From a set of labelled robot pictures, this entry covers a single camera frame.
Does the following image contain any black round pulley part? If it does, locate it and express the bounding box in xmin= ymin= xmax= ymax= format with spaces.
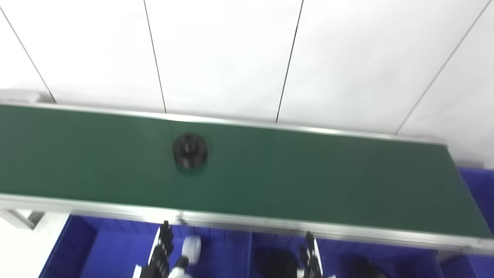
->
xmin=172 ymin=132 xmax=208 ymax=170
xmin=264 ymin=250 xmax=301 ymax=278

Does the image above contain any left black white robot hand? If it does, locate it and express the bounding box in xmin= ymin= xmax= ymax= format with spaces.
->
xmin=133 ymin=221 xmax=189 ymax=278

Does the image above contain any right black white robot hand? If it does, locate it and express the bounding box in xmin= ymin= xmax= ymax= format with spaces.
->
xmin=296 ymin=231 xmax=335 ymax=278

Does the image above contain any blue bin with black parts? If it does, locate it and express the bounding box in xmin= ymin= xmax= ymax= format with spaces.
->
xmin=247 ymin=231 xmax=444 ymax=278

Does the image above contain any blue bin with white parts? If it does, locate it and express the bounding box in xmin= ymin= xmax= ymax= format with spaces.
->
xmin=39 ymin=215 xmax=252 ymax=278

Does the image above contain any white toothed cylinder part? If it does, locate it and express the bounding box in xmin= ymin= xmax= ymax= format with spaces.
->
xmin=182 ymin=236 xmax=202 ymax=267

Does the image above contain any green conveyor belt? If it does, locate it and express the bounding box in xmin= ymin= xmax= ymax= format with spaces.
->
xmin=0 ymin=90 xmax=494 ymax=256
xmin=0 ymin=104 xmax=494 ymax=238

